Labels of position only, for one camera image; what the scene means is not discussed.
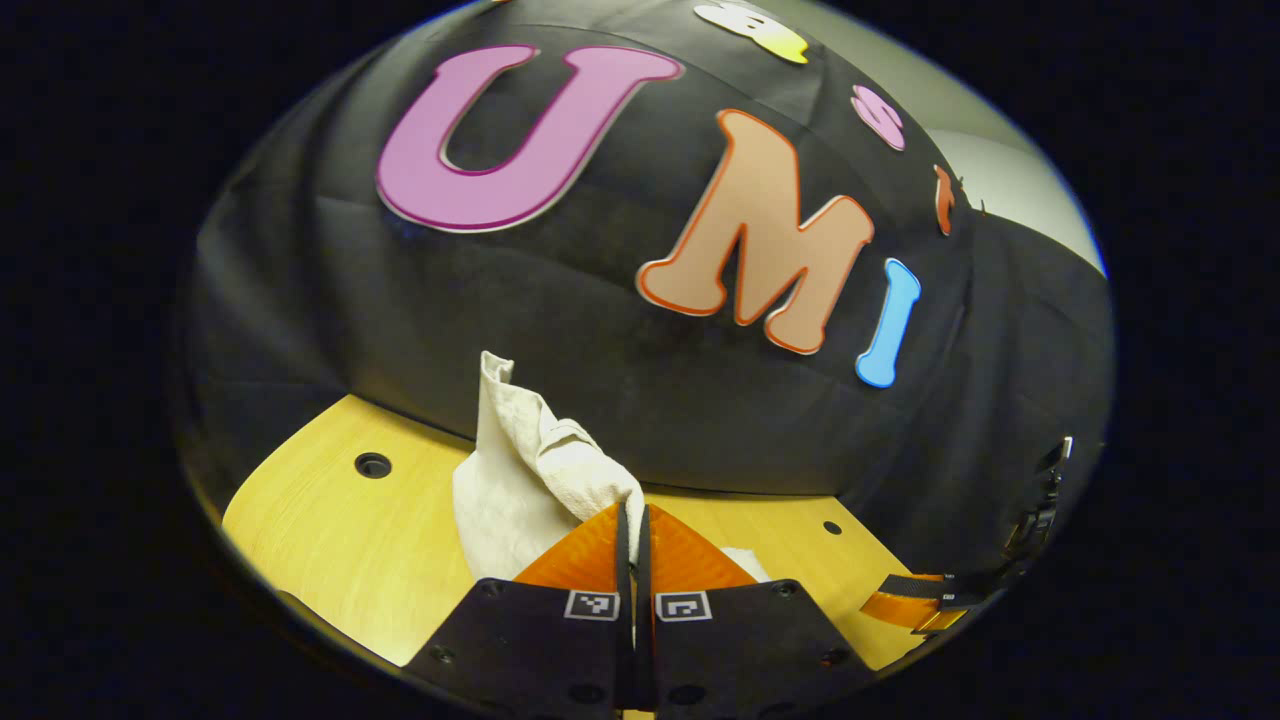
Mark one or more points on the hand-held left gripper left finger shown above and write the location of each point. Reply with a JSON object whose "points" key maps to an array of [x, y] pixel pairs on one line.
{"points": [[540, 640]]}

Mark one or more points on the white jeans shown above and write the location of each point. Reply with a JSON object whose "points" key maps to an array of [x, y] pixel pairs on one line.
{"points": [[520, 480]]}

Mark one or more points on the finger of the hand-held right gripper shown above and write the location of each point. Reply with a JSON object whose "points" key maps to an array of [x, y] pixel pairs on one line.
{"points": [[915, 595]]}

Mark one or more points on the black backdrop cloth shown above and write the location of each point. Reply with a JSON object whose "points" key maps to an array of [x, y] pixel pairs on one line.
{"points": [[600, 370]]}

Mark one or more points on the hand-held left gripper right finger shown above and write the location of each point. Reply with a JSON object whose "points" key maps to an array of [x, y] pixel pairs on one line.
{"points": [[740, 640]]}

